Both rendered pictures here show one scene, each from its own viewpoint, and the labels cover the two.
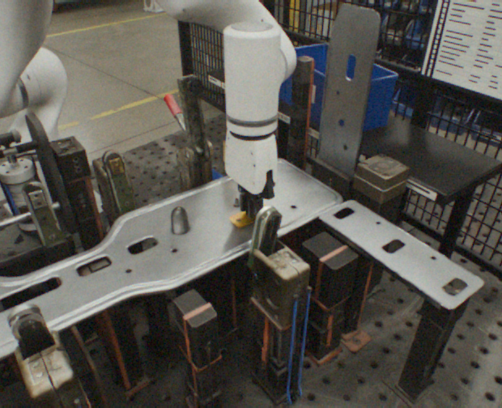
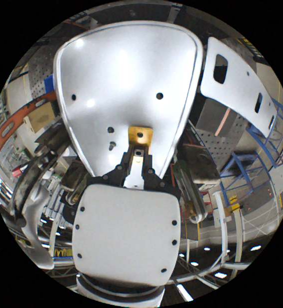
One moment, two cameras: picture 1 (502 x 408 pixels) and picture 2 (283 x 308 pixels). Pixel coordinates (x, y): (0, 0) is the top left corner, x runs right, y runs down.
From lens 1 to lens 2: 81 cm
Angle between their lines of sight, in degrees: 85
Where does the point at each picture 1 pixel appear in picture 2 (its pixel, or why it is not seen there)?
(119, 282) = not seen: hidden behind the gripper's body
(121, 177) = (78, 190)
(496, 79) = not seen: outside the picture
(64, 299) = not seen: hidden behind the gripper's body
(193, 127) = (32, 178)
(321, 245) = (212, 120)
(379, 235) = (252, 94)
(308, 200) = (165, 66)
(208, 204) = (101, 157)
